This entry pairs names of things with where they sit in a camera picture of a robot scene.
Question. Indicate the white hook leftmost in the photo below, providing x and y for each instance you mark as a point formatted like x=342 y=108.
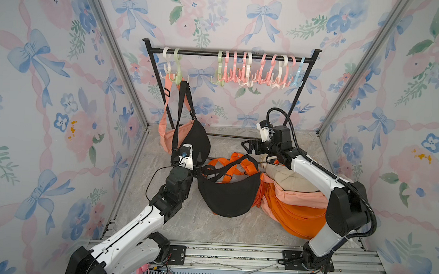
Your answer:
x=167 y=65

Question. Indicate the black crossbody bag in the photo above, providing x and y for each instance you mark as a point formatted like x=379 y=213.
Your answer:
x=197 y=135
x=228 y=196

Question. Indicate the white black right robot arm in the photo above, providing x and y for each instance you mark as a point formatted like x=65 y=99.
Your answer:
x=348 y=215

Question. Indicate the light blue hook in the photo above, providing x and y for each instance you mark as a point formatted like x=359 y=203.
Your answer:
x=297 y=79

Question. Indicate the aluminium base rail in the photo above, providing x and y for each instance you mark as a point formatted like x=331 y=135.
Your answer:
x=199 y=258

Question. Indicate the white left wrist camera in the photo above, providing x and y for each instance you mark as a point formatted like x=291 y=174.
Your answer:
x=185 y=156

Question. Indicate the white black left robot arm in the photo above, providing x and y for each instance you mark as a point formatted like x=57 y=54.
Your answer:
x=139 y=242

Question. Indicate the black clothes rack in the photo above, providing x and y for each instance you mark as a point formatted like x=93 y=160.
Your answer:
x=152 y=51

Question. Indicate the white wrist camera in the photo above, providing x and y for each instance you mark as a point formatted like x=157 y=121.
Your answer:
x=185 y=156
x=265 y=131

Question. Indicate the beige crossbody bag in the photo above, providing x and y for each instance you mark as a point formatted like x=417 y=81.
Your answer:
x=286 y=178

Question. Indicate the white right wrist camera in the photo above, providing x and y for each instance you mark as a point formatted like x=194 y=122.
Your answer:
x=265 y=131

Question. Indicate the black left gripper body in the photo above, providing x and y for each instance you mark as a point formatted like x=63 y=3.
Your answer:
x=196 y=171

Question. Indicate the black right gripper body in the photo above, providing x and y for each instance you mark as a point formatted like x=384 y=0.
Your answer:
x=268 y=147

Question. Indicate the orange crossbody bag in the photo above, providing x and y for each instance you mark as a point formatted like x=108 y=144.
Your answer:
x=232 y=170
x=302 y=228

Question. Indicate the pink crossbody bag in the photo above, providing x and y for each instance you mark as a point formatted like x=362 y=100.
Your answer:
x=167 y=136
x=300 y=205

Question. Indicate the pink alarm clock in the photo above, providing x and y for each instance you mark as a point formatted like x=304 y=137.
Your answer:
x=145 y=269

